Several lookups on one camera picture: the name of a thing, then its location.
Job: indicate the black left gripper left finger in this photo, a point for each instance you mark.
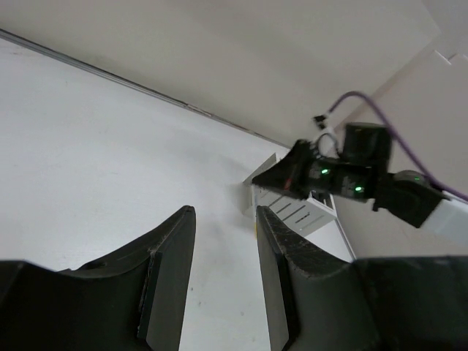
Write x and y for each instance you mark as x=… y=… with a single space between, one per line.
x=130 y=299

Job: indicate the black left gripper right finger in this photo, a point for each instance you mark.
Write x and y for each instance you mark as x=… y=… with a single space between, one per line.
x=316 y=301

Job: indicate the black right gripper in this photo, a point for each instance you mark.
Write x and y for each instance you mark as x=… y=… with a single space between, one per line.
x=353 y=173

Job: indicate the white mesh desk organizer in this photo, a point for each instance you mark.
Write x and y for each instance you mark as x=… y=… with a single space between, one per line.
x=303 y=217

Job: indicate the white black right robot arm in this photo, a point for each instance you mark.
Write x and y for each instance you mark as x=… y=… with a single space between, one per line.
x=382 y=212

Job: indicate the white pen orange cap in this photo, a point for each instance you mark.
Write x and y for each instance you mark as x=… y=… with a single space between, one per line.
x=254 y=213

